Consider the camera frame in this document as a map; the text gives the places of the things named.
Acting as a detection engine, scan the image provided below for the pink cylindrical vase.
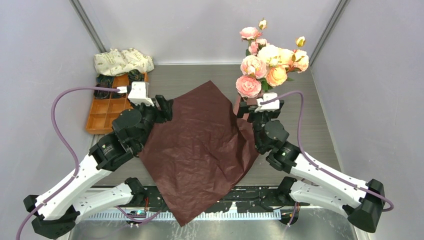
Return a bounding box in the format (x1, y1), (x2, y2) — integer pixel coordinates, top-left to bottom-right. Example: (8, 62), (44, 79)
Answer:
(233, 96), (257, 121)

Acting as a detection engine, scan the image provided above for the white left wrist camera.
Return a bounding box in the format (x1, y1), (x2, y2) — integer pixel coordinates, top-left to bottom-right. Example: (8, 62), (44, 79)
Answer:
(116, 81), (154, 106)

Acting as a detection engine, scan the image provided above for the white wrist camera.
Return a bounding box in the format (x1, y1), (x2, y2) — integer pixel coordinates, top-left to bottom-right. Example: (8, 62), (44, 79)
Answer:
(254, 92), (280, 113)
(116, 81), (154, 106)

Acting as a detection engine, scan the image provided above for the dark rolled fabric top left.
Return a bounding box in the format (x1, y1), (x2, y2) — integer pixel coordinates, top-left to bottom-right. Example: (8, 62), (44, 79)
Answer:
(96, 74), (115, 87)

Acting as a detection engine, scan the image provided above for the dark rolled fabric middle left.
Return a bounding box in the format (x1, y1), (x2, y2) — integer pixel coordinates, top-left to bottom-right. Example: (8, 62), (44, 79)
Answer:
(93, 82), (111, 100)

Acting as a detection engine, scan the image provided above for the pink rose stem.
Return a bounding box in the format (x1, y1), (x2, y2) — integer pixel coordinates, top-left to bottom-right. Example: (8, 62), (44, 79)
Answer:
(239, 18), (269, 57)
(235, 55), (268, 98)

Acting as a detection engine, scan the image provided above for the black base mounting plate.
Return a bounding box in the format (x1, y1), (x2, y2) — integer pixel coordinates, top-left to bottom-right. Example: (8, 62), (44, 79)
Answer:
(123, 185), (295, 213)

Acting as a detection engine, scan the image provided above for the dark rolled fabric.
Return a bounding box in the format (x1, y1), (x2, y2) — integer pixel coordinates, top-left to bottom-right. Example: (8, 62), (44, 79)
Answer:
(96, 74), (115, 87)
(110, 92), (127, 99)
(127, 69), (145, 84)
(93, 82), (111, 100)

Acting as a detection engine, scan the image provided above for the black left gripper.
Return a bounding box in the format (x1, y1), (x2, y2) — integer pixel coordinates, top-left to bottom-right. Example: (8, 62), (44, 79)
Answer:
(129, 95), (173, 150)

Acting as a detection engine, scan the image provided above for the aluminium rail frame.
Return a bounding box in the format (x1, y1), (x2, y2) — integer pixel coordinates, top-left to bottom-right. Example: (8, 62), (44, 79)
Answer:
(57, 132), (364, 240)

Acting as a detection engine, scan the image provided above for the white rose stem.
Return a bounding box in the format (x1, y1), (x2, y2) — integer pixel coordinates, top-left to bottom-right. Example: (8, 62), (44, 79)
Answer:
(257, 44), (294, 68)

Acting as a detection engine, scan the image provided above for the maroon and red wrapping paper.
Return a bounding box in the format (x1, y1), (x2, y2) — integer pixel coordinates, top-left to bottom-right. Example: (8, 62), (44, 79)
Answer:
(139, 81), (259, 226)

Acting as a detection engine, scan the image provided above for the cream patterned cloth bag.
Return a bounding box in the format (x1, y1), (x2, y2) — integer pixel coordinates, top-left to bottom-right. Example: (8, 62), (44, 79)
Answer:
(93, 48), (155, 77)

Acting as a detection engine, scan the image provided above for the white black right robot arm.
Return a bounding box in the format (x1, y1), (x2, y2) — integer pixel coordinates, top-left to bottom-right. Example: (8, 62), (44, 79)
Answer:
(236, 100), (386, 233)

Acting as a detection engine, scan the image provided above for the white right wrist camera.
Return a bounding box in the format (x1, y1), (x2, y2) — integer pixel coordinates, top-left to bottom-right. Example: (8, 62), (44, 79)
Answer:
(254, 92), (280, 113)

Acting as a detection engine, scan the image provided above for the dark rolled fabric top right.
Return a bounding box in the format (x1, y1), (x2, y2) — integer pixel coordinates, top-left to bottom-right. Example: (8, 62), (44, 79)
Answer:
(127, 69), (145, 84)

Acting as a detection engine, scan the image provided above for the orange compartment tray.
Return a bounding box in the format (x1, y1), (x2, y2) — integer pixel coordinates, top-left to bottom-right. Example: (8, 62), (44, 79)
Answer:
(85, 72), (149, 135)

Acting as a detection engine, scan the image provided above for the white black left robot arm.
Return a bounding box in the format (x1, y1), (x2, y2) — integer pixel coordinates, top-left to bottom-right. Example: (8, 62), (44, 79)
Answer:
(23, 95), (174, 240)

